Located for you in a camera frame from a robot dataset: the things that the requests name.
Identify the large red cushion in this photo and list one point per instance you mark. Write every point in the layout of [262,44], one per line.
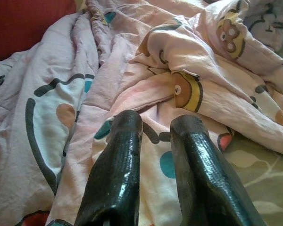
[26,23]

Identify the bed with leaf print sheet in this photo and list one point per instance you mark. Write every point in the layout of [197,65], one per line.
[261,176]

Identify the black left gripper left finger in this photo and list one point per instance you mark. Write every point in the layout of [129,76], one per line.
[118,176]

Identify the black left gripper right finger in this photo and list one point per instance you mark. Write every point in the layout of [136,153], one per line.
[202,183]

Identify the pink cartoon print quilt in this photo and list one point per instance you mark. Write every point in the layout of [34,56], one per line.
[155,58]

